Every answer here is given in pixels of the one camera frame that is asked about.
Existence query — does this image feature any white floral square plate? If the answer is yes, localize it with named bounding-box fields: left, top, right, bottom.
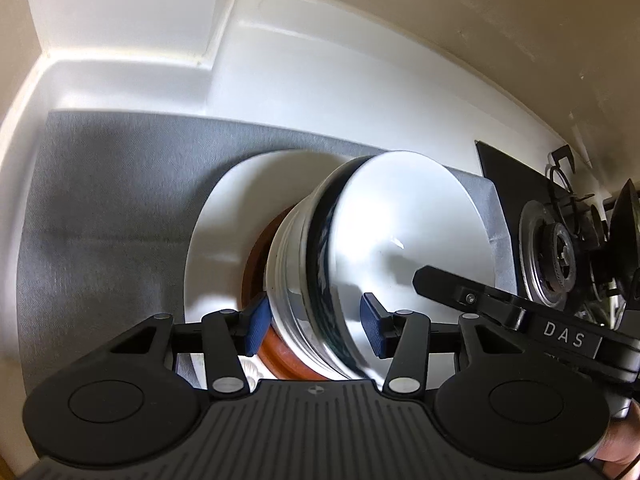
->
left=184, top=150, right=361, bottom=392

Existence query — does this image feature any person's right hand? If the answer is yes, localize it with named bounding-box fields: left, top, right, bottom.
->
left=595, top=400, right=640, bottom=467

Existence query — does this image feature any white bowl with blue band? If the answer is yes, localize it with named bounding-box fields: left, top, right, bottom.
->
left=320, top=150, right=497, bottom=382

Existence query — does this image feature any black pan support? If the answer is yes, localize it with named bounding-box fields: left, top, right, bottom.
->
left=545, top=144, right=617, bottom=281

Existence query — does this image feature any brown round plate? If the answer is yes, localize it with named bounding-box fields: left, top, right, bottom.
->
left=241, top=210, right=347, bottom=381

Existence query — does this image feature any grey dish mat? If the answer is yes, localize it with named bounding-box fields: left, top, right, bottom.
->
left=17, top=109, right=516, bottom=393

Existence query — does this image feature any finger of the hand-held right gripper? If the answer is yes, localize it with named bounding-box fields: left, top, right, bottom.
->
left=414, top=265, right=532, bottom=332

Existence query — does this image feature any steel stove burner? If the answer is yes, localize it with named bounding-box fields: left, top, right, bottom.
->
left=517, top=200, right=582, bottom=307

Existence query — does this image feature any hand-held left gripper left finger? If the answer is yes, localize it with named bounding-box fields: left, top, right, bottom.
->
left=102, top=294, right=273, bottom=402

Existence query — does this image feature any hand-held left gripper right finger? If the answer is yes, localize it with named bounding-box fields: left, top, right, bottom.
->
left=360, top=292, right=507, bottom=396

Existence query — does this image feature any black gas stove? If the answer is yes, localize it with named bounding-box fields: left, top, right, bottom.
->
left=475, top=140, right=640, bottom=322

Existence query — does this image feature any cream ribbed bowl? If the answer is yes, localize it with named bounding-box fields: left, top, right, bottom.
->
left=265, top=157, right=371, bottom=377

